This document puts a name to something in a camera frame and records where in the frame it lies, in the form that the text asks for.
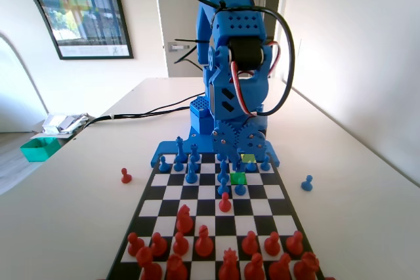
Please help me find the blue chess bishop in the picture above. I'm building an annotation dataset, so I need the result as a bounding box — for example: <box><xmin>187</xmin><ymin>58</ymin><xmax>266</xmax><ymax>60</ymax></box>
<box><xmin>218</xmin><ymin>158</ymin><xmax>230</xmax><ymax>182</ymax></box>

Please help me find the blue chess king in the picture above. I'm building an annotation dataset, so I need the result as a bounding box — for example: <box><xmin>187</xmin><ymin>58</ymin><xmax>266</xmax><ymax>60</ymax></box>
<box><xmin>175</xmin><ymin>135</ymin><xmax>186</xmax><ymax>165</ymax></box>

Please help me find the group of blue chess pieces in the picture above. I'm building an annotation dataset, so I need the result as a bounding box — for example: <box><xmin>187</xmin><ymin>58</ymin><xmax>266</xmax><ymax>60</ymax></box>
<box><xmin>150</xmin><ymin>140</ymin><xmax>282</xmax><ymax>168</ymax></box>

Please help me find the red chess knight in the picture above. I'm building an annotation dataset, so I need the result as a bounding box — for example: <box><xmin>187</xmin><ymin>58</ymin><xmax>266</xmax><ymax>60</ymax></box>
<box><xmin>176</xmin><ymin>204</ymin><xmax>194</xmax><ymax>235</ymax></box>
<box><xmin>268</xmin><ymin>252</ymin><xmax>293</xmax><ymax>280</ymax></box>

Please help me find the red chess bishop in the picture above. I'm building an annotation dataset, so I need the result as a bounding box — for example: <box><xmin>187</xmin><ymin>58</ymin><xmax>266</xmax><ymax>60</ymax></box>
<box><xmin>244</xmin><ymin>252</ymin><xmax>266</xmax><ymax>280</ymax></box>
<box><xmin>195</xmin><ymin>225</ymin><xmax>214</xmax><ymax>258</ymax></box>

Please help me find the red chess queen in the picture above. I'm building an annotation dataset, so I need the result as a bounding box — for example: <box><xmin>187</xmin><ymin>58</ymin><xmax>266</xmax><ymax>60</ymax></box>
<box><xmin>218</xmin><ymin>249</ymin><xmax>240</xmax><ymax>280</ymax></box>

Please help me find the red chess rook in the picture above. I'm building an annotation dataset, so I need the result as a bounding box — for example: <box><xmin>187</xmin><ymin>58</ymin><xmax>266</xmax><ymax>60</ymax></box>
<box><xmin>166</xmin><ymin>253</ymin><xmax>188</xmax><ymax>280</ymax></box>
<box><xmin>293</xmin><ymin>251</ymin><xmax>321</xmax><ymax>280</ymax></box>

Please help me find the black white chessboard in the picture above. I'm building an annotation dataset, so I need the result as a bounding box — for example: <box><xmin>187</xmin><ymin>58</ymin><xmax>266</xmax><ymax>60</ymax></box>
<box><xmin>105</xmin><ymin>151</ymin><xmax>326</xmax><ymax>280</ymax></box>

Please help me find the black zip tie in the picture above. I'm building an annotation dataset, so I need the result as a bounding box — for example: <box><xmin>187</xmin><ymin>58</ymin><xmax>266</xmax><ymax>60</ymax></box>
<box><xmin>175</xmin><ymin>37</ymin><xmax>211</xmax><ymax>45</ymax></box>

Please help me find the white door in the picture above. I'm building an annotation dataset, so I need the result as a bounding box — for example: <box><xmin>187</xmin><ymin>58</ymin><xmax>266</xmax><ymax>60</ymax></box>
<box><xmin>153</xmin><ymin>0</ymin><xmax>283</xmax><ymax>79</ymax></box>

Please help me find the pile of papers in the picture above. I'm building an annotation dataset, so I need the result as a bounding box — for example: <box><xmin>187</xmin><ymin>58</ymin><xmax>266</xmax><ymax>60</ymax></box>
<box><xmin>41</xmin><ymin>113</ymin><xmax>89</xmax><ymax>135</ymax></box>

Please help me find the green plastic box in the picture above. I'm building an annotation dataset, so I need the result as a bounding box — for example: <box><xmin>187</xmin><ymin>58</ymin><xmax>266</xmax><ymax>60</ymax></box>
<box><xmin>20</xmin><ymin>137</ymin><xmax>62</xmax><ymax>163</ymax></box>

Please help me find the black framed poster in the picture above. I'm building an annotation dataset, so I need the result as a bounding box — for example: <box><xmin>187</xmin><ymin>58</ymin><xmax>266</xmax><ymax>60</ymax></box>
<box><xmin>0</xmin><ymin>0</ymin><xmax>135</xmax><ymax>61</ymax></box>

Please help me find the white arched furniture panel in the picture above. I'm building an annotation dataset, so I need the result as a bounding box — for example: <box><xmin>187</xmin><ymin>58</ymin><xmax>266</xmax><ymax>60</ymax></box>
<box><xmin>0</xmin><ymin>0</ymin><xmax>50</xmax><ymax>133</ymax></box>

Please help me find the red white servo cable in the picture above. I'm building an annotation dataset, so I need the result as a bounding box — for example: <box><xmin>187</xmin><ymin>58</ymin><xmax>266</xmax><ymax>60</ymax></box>
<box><xmin>229</xmin><ymin>41</ymin><xmax>282</xmax><ymax>117</ymax></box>

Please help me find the black table cable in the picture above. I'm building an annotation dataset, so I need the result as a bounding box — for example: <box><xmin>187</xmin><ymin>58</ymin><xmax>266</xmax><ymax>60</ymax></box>
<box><xmin>73</xmin><ymin>94</ymin><xmax>198</xmax><ymax>136</ymax></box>
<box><xmin>111</xmin><ymin>104</ymin><xmax>193</xmax><ymax>120</ymax></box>

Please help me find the silver door handle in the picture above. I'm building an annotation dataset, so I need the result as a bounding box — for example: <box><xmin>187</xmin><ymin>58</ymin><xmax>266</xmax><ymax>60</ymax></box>
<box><xmin>167</xmin><ymin>41</ymin><xmax>190</xmax><ymax>52</ymax></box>

